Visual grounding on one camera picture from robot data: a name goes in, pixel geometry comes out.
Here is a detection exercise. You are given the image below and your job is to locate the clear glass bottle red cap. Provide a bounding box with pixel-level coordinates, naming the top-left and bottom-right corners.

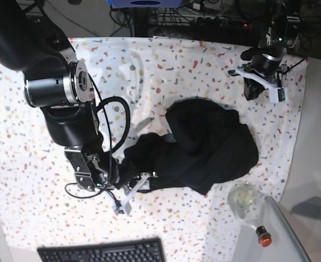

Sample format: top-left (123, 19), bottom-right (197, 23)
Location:
top-left (227, 182), bottom-right (272, 247)

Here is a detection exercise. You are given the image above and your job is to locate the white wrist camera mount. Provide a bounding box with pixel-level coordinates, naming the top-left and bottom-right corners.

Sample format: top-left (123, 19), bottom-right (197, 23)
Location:
top-left (112, 171), bottom-right (158, 216)
top-left (228, 63), bottom-right (289, 103)

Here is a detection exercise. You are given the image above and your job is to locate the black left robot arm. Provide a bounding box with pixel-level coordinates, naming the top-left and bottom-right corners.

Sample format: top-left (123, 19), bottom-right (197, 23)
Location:
top-left (235, 1), bottom-right (301, 103)

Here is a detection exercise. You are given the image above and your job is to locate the terrazzo pattern tablecloth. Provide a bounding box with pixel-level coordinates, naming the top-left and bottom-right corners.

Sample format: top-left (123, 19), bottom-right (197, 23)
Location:
top-left (0, 38), bottom-right (307, 261)

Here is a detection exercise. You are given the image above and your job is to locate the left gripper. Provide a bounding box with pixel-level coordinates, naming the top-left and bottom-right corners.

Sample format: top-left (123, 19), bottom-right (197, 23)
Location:
top-left (240, 47), bottom-right (288, 100)

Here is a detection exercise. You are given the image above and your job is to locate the black t-shirt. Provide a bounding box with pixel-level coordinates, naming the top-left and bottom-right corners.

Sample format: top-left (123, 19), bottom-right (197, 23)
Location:
top-left (122, 98), bottom-right (259, 195)

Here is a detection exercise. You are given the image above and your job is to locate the black computer keyboard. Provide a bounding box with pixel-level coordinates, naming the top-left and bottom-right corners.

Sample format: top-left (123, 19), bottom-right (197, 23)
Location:
top-left (37, 238), bottom-right (166, 262)

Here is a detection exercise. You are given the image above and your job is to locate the black power strip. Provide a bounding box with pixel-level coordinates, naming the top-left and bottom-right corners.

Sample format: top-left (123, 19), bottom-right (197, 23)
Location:
top-left (152, 13), bottom-right (248, 28)

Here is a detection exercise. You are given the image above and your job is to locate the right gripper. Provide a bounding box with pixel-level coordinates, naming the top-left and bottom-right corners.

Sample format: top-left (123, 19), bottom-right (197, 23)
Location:
top-left (64, 147), bottom-right (120, 191)

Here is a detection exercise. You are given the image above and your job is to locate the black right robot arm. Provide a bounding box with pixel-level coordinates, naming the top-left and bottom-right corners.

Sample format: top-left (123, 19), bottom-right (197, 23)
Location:
top-left (0, 1), bottom-right (123, 192)

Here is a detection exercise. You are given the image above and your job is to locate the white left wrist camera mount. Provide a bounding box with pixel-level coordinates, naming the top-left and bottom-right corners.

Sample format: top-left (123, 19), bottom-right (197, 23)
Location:
top-left (228, 63), bottom-right (289, 103)

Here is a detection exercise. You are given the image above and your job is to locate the blue box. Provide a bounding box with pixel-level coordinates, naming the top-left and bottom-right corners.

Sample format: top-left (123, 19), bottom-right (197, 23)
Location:
top-left (107, 0), bottom-right (182, 8)

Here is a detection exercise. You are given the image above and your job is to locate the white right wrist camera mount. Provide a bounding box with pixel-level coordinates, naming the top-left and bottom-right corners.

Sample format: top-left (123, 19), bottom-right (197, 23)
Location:
top-left (112, 171), bottom-right (158, 216)

